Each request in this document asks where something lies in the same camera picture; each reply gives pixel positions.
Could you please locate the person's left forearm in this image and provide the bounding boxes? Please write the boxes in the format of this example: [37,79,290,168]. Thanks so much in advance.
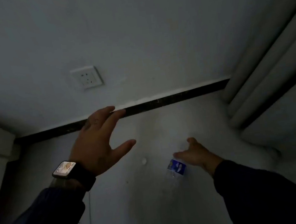
[0,174,97,224]

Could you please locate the black smartwatch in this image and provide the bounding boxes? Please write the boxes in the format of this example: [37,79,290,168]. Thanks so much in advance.
[51,158,98,195]

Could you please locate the white curtain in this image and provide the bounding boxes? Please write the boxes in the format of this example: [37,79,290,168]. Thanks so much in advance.
[210,0,296,132]

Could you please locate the white wall socket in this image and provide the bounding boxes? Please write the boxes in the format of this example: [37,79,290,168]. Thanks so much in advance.
[69,64,105,92]

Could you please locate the black baseboard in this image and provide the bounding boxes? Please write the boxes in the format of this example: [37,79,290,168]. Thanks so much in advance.
[10,78,235,146]

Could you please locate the clear bottle with blue label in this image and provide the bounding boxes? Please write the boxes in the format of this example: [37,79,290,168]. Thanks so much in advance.
[163,144,190,186]

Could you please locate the person's right forearm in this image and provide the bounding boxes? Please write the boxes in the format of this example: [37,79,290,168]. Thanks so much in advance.
[211,152,296,224]

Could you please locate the person's right hand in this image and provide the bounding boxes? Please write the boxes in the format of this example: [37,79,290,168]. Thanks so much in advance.
[171,134,226,180]

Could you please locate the person's left hand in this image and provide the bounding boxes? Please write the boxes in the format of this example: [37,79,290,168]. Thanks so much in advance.
[64,104,140,179]

